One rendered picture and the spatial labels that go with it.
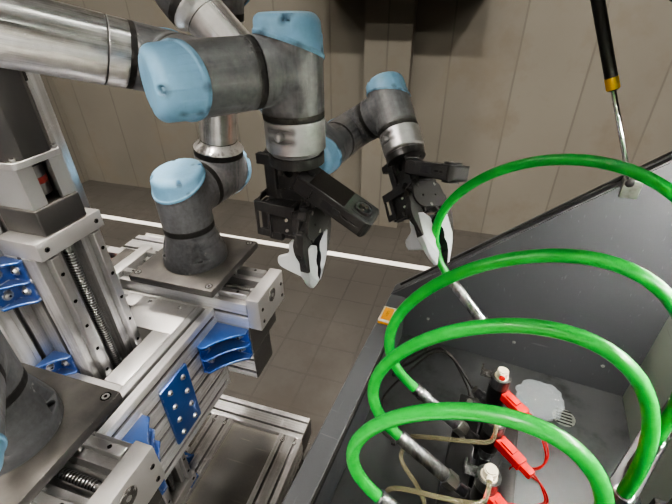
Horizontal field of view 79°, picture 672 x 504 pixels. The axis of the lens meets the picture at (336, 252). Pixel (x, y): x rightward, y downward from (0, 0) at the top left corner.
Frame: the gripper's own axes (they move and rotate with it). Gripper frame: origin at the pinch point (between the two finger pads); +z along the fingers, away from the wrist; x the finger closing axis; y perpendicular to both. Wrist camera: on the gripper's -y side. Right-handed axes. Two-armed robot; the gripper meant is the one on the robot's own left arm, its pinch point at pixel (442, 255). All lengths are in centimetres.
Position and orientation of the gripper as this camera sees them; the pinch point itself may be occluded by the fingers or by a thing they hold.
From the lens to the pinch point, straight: 71.2
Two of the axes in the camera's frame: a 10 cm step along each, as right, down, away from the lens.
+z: 2.2, 9.6, -1.9
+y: -4.9, 2.8, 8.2
